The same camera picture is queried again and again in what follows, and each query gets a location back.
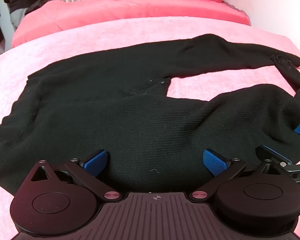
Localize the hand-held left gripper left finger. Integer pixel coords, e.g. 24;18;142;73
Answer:
27;149;121;203

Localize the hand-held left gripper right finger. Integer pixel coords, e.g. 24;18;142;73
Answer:
188;149;274;203

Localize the pink fleece blanket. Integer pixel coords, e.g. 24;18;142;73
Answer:
0;17;300;240

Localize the coral bed sheet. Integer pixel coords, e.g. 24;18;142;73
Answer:
11;0;252;48

